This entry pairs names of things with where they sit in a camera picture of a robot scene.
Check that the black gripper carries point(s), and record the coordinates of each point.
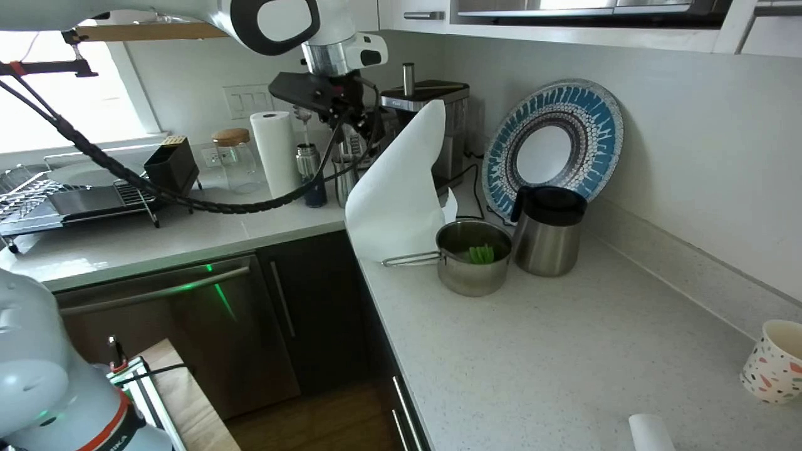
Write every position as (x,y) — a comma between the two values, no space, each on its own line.
(303,91)

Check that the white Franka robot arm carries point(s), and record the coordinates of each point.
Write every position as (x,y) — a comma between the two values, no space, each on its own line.
(351,48)

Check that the white paper towel roll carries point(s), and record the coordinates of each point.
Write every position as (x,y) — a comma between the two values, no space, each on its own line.
(276,155)

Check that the small dark bottle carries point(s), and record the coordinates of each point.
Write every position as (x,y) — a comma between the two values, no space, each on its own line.
(312,176)

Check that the black and steel coffee appliance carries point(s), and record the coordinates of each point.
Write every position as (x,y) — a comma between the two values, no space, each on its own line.
(452,127)

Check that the glass jar with wooden lid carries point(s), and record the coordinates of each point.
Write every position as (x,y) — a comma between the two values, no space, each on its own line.
(231,155)

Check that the green plastic toy vegetable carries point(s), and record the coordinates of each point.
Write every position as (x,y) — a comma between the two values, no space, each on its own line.
(479,252)

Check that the stainless steel saucepan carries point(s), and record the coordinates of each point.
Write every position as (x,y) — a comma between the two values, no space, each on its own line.
(472,266)

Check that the dark cabinet door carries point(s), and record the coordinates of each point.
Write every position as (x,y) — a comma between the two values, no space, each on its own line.
(313,309)

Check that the black box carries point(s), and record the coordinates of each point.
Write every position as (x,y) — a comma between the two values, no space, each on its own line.
(172,167)

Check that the steel canister with black lid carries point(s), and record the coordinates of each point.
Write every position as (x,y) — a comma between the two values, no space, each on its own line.
(548,240)

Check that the blue and white patterned plate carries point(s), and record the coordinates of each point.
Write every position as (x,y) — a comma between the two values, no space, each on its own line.
(596,133)

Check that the overhead microwave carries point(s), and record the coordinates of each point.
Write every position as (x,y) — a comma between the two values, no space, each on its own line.
(585,8)

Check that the stainless steel dishwasher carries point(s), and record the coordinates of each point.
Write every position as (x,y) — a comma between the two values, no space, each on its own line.
(192,335)

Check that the metal dish rack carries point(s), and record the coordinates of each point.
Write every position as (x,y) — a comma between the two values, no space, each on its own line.
(58,201)

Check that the wooden board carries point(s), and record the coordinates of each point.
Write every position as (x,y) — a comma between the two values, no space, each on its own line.
(188,403)

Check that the white cup with coloured dots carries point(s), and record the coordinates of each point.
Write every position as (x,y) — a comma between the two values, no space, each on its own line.
(772,366)

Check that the white wall outlet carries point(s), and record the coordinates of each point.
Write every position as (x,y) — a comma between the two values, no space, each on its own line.
(247,102)

